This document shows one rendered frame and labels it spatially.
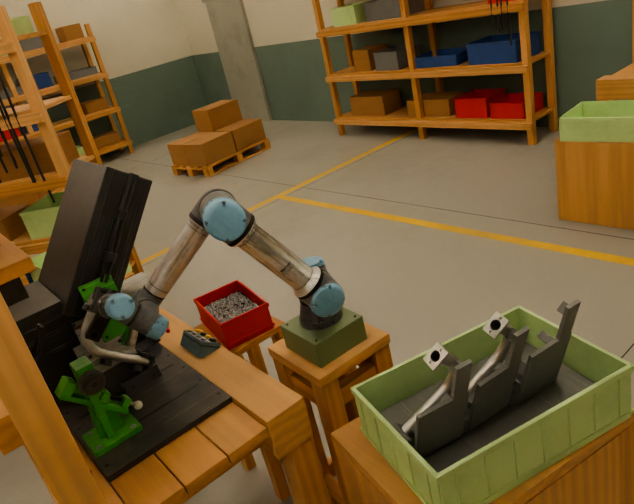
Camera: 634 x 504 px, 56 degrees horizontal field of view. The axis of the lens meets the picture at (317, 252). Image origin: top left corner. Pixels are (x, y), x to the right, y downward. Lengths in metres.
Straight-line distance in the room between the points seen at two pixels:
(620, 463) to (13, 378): 1.56
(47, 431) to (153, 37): 10.89
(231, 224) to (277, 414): 0.57
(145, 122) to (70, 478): 10.58
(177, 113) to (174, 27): 1.58
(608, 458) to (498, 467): 0.40
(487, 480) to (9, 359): 1.11
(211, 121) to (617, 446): 7.47
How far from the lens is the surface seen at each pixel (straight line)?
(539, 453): 1.64
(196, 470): 1.77
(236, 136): 8.40
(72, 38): 10.95
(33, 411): 1.48
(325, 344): 2.00
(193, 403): 1.98
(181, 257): 1.87
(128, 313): 1.78
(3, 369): 1.43
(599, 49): 6.80
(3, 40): 4.55
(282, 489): 2.80
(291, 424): 1.86
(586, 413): 1.69
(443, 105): 7.31
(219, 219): 1.68
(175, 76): 12.20
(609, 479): 1.92
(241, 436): 1.82
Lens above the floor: 2.00
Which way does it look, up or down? 24 degrees down
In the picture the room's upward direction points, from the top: 14 degrees counter-clockwise
